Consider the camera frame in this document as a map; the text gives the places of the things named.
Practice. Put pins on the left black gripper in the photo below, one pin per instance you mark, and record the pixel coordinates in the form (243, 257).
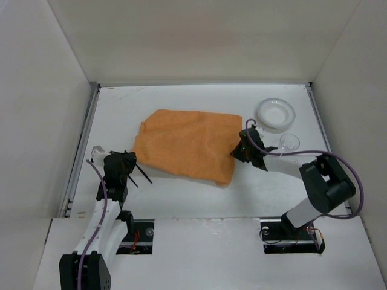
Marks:
(127, 165)

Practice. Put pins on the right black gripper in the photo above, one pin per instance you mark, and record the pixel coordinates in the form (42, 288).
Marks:
(242, 148)

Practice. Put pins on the black plastic knife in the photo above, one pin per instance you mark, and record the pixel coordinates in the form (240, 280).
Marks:
(143, 173)

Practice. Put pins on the black plastic fork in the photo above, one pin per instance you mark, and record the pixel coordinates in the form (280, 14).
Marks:
(133, 182)

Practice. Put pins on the clear plastic cup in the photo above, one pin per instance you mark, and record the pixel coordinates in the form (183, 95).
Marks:
(288, 142)

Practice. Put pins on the orange cloth placemat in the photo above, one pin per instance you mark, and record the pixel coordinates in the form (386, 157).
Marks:
(193, 144)

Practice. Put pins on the white round plate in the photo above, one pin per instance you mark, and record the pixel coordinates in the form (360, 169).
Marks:
(276, 113)

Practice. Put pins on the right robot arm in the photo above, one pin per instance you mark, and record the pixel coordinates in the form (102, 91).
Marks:
(326, 183)

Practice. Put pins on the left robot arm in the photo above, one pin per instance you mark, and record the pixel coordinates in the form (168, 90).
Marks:
(87, 267)

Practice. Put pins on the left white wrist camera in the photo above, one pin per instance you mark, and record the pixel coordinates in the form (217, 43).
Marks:
(98, 154)

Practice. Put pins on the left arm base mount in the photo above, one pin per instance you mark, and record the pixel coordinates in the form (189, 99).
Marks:
(139, 240)

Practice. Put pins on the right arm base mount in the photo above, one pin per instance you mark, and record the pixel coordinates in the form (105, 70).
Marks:
(278, 238)

